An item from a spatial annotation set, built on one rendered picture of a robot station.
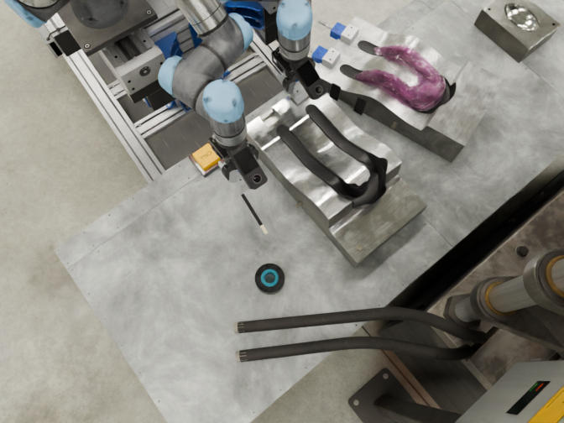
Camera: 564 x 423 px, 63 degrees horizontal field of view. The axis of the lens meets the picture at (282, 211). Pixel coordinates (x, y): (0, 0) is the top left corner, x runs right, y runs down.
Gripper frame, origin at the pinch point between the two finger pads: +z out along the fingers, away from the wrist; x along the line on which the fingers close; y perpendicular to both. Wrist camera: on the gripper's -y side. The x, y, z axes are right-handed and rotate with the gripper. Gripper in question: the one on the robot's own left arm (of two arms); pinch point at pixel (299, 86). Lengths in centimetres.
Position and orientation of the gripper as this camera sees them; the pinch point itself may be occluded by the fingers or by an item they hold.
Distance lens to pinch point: 135.7
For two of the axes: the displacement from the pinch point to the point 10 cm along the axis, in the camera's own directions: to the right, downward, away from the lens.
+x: -7.8, 6.3, -0.6
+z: 0.3, 1.3, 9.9
